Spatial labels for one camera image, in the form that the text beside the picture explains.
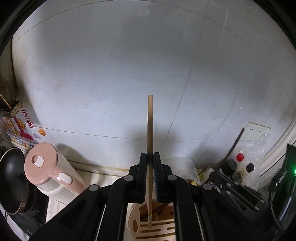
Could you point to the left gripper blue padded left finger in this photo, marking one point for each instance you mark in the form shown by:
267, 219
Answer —
136, 188

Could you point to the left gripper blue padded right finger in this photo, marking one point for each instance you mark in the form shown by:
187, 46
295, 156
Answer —
162, 184

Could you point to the wooden chopstick white tip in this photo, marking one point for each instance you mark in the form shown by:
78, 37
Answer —
150, 141

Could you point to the clear plastic bag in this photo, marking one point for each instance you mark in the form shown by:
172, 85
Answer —
184, 168

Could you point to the black cap sauce bottle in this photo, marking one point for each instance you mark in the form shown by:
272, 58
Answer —
246, 170

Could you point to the red cap sauce bottle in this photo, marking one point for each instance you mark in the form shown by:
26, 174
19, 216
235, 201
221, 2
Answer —
239, 158

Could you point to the beige cylindrical utensil holder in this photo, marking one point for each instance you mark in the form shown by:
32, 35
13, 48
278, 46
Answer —
162, 226

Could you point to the pink white electric kettle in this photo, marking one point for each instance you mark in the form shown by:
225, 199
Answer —
39, 164

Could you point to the striped cat tablecloth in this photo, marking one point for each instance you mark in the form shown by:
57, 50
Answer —
72, 186

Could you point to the black induction cooktop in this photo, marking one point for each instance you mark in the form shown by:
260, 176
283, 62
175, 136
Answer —
30, 222

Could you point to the white wall socket panel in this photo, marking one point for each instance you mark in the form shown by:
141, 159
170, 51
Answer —
253, 132

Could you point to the black wok with handle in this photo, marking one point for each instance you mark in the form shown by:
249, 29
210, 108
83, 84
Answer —
17, 193

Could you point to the colourful wall sticker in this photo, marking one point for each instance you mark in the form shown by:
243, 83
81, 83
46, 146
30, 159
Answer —
21, 130

